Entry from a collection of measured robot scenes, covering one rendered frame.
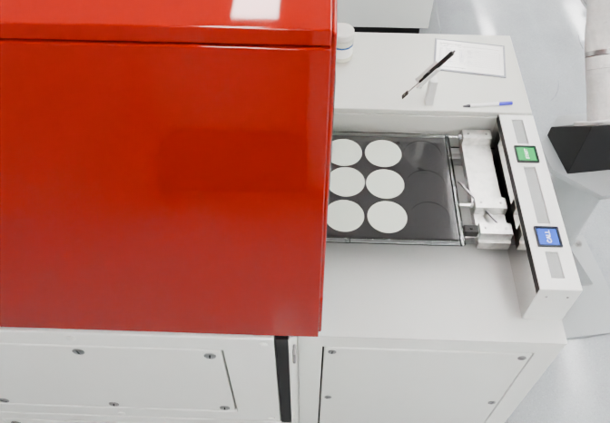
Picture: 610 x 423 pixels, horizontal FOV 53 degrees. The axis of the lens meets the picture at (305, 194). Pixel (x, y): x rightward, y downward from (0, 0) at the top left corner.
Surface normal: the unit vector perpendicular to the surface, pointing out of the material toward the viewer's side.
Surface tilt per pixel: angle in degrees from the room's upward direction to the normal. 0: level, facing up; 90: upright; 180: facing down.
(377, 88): 0
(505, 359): 90
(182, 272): 90
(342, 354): 90
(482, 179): 0
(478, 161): 0
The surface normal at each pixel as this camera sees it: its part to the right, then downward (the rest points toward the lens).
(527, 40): 0.00, -0.62
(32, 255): -0.04, 0.78
